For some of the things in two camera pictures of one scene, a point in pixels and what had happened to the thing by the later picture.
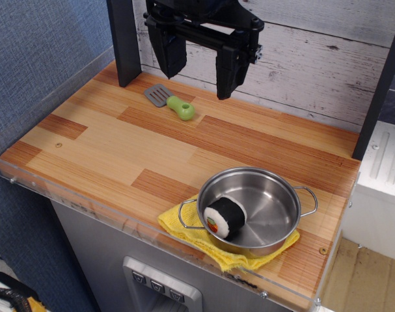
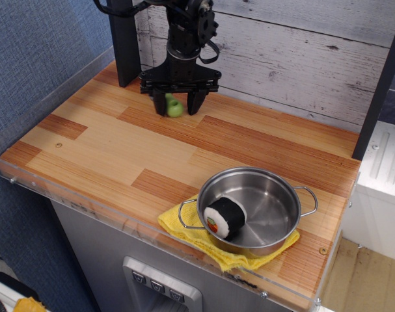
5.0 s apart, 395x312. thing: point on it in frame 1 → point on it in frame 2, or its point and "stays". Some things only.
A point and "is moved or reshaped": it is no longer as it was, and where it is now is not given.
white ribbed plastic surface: x=382 y=164 stays
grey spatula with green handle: x=160 y=96 is moved or reshaped
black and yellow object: x=17 y=296 → x=23 y=305
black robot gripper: x=215 y=23 → x=179 y=74
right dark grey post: x=382 y=86 stays
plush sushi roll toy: x=225 y=218 stays
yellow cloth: x=186 y=223 stays
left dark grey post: x=125 y=40 stays
